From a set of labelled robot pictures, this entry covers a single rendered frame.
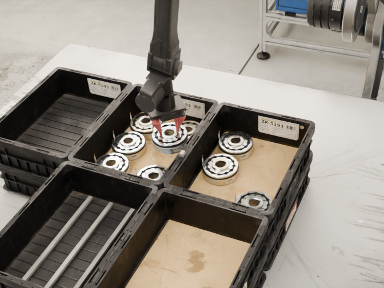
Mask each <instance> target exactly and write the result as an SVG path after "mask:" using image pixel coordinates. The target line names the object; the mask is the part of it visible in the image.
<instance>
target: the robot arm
mask: <svg viewBox="0 0 384 288"><path fill-rule="evenodd" d="M178 12H179V0H154V27H153V36H152V39H151V42H150V50H149V52H148V56H147V68H146V70H147V71H149V73H148V75H147V76H146V79H147V80H146V82H145V83H144V84H143V86H142V87H141V89H140V91H139V94H138V95H137V96H136V98H135V103H136V105H137V106H138V107H139V108H140V109H141V110H142V111H144V112H147V113H148V115H149V117H150V119H151V121H152V123H153V125H154V127H155V128H156V129H157V130H158V132H159V134H160V136H161V137H162V129H161V123H160V121H161V122H165V121H169V120H171V119H174V122H175V127H176V130H177V132H179V129H180V126H181V124H182V122H183V121H184V119H185V118H186V114H185V111H186V106H185V104H184V102H183V100H182V99H181V97H180V96H179V95H175V96H174V89H173V81H174V80H175V79H176V77H177V76H178V74H179V73H180V71H181V70H182V65H183V61H182V60H180V57H181V48H180V47H179V39H178ZM172 80H173V81H172ZM158 118H159V119H160V121H159V119H158Z"/></svg>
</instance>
